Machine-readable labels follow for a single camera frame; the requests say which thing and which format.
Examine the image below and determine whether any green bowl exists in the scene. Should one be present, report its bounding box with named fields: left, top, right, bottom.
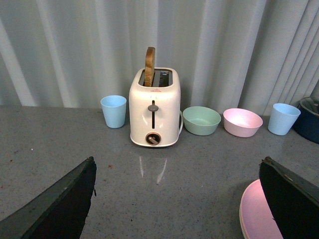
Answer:
left=182, top=106, right=221, bottom=136

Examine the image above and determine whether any pink plate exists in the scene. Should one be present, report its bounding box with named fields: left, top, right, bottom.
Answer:
left=240, top=179, right=283, bottom=239

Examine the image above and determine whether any glass lid with blue knob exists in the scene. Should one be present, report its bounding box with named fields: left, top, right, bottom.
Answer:
left=299, top=97, right=319, bottom=116

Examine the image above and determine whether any dark blue saucepan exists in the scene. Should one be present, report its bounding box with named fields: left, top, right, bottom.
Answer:
left=293, top=104, right=319, bottom=144

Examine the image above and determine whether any white toaster power cable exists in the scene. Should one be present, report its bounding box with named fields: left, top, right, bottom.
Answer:
left=177, top=110, right=184, bottom=136

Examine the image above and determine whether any grey pleated curtain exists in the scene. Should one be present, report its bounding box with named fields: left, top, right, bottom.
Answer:
left=0, top=0, right=319, bottom=116

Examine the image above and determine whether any light blue cup near pot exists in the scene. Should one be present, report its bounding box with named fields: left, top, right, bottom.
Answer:
left=268, top=103, right=301, bottom=136

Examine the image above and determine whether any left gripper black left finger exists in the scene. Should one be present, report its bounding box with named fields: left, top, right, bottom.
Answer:
left=0, top=156, right=97, bottom=239

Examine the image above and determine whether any brown bread slice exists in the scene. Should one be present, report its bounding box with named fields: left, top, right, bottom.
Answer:
left=144, top=47, right=156, bottom=87

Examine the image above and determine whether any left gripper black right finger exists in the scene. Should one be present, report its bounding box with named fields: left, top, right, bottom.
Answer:
left=259, top=156, right=319, bottom=239

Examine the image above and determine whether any cream two-slot toaster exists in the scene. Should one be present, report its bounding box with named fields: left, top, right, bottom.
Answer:
left=129, top=68, right=183, bottom=147

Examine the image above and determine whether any light blue cup behind toaster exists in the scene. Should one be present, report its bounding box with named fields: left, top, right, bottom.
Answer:
left=100, top=95, right=127, bottom=128

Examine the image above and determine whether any beige plate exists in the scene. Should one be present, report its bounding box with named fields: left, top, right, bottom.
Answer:
left=239, top=206, right=246, bottom=239

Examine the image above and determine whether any pink bowl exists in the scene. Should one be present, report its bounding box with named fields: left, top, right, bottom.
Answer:
left=223, top=108, right=263, bottom=138

